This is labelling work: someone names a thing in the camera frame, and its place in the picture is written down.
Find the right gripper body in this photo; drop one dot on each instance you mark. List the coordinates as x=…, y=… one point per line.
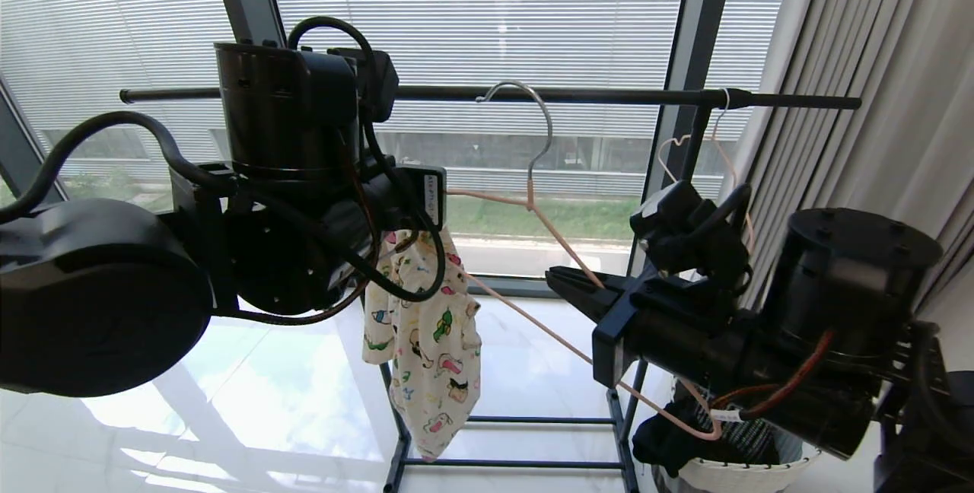
x=685, y=356

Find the beige curtain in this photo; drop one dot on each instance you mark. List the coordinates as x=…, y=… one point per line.
x=875, y=59

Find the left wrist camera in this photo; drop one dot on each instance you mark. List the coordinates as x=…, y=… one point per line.
x=377, y=82

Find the pink clothes hanger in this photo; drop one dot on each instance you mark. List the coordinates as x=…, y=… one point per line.
x=530, y=189
x=660, y=154

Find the white laundry basket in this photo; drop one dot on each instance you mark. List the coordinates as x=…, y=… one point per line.
x=746, y=478

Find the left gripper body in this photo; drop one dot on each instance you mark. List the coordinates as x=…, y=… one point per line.
x=304, y=249

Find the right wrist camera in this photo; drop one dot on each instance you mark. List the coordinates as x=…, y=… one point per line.
x=685, y=242

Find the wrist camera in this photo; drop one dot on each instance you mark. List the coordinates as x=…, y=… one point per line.
x=377, y=82
x=685, y=242

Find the cream printed garment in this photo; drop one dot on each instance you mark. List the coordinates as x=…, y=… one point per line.
x=426, y=356

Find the black clothes rack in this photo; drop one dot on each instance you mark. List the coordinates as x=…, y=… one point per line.
x=609, y=96

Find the window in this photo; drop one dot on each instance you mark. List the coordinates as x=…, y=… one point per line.
x=494, y=21

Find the black garment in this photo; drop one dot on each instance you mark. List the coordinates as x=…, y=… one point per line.
x=670, y=440

